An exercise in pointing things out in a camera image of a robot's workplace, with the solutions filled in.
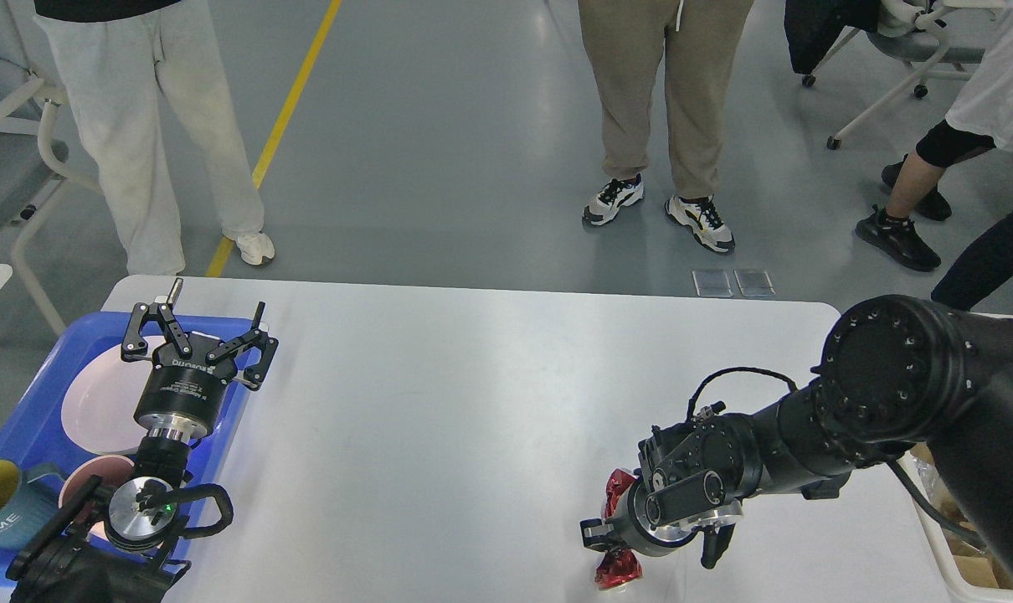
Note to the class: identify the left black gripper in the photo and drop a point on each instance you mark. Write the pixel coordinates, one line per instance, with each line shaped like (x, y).
(184, 394)

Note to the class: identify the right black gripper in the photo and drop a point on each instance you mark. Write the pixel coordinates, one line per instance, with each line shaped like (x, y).
(658, 522)

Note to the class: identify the crushed red can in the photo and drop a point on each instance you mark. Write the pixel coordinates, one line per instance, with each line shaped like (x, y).
(619, 565)

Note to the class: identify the pink plate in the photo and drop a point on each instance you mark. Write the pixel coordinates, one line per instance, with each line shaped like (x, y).
(98, 408)

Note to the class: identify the brown paper bag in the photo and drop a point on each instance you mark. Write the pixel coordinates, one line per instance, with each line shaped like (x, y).
(970, 574)

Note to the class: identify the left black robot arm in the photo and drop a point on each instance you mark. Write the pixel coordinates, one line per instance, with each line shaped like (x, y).
(116, 544)

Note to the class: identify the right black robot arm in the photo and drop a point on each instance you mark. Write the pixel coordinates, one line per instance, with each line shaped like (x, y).
(896, 371)

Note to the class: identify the blue plastic tray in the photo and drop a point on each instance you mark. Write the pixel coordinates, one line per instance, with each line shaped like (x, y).
(34, 434)

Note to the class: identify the teal mug yellow inside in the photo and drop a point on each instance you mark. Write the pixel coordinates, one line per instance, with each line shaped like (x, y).
(26, 503)

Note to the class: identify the floor outlet plates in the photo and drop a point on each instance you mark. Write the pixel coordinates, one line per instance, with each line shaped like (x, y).
(728, 284)

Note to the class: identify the person in white trousers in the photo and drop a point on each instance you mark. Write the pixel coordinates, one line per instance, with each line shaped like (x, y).
(118, 60)

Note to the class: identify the grey office chair left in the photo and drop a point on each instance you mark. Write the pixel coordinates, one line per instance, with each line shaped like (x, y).
(33, 165)

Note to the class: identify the white plastic bin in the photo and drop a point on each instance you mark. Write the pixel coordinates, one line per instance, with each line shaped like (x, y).
(958, 371)

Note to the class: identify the person in khaki trousers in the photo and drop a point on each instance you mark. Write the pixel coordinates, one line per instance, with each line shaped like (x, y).
(693, 44)

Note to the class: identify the person in black shorts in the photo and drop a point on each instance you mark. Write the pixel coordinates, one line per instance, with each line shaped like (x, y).
(980, 119)

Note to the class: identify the white office chair right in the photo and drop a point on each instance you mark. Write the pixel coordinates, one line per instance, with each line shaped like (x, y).
(914, 33)

